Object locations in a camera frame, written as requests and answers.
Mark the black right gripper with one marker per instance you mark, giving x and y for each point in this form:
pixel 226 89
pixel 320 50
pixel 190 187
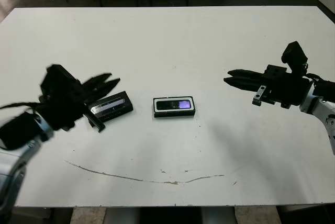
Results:
pixel 285 90

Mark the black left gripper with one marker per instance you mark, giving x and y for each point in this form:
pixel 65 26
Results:
pixel 62 109

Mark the black box lid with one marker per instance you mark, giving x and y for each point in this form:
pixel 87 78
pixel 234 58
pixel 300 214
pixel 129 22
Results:
pixel 115 106

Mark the black camera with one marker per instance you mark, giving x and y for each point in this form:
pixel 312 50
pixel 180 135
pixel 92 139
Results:
pixel 172 104

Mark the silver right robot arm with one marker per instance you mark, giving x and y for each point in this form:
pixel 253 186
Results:
pixel 322 106

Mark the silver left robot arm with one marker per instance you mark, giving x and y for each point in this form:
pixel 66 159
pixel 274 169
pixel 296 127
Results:
pixel 15 161

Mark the black box white foam insert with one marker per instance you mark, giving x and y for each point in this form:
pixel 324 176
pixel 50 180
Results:
pixel 174 114

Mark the grey black robot lower body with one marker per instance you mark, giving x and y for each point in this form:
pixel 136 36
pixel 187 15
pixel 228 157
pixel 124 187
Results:
pixel 170 216

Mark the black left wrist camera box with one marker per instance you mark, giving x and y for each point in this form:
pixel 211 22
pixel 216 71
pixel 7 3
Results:
pixel 58 77

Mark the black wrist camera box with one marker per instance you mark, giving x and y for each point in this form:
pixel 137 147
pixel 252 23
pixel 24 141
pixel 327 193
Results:
pixel 58 77
pixel 294 55

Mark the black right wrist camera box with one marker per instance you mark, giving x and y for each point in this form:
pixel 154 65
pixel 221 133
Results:
pixel 294 55

